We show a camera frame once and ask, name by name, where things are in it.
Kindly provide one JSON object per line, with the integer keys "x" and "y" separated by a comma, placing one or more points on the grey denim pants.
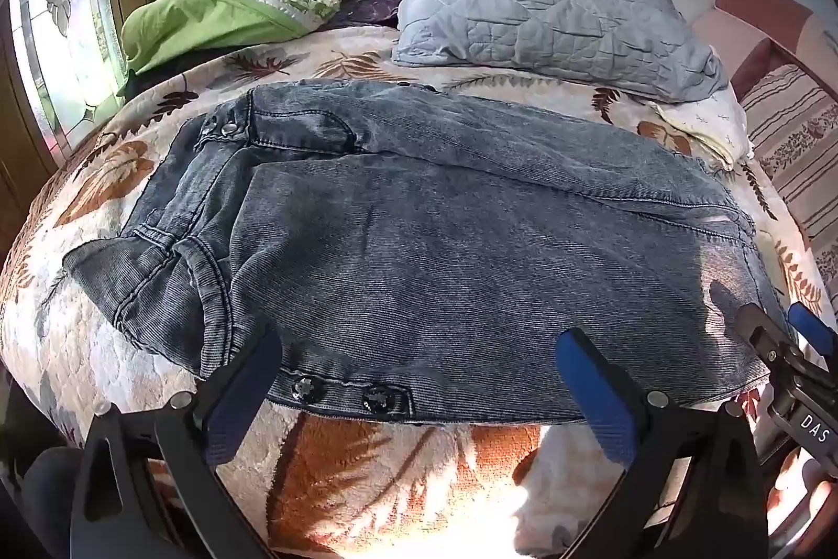
{"x": 425, "y": 238}

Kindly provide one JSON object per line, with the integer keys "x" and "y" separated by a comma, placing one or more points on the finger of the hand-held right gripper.
{"x": 759, "y": 333}
{"x": 812, "y": 330}

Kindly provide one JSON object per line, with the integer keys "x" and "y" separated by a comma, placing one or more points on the dark purple cloth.
{"x": 366, "y": 7}

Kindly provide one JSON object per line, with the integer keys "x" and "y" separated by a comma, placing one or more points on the grey quilted pillow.
{"x": 543, "y": 2}

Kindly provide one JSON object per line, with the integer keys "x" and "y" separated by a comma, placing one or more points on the stained glass window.
{"x": 62, "y": 9}

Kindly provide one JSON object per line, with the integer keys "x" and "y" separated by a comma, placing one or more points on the pink brown cushion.
{"x": 759, "y": 12}

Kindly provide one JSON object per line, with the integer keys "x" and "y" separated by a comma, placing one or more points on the striped floral cushion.
{"x": 802, "y": 140}

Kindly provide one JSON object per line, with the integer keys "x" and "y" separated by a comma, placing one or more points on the leaf print fleece blanket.
{"x": 366, "y": 487}

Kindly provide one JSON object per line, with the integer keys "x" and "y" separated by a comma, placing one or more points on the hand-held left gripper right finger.
{"x": 592, "y": 389}

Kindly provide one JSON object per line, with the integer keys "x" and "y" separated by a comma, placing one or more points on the cream folded cloth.
{"x": 710, "y": 123}

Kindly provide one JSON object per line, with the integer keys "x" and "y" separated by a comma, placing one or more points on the plain green pillow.
{"x": 203, "y": 22}

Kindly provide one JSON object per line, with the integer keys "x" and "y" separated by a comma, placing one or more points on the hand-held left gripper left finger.
{"x": 245, "y": 395}

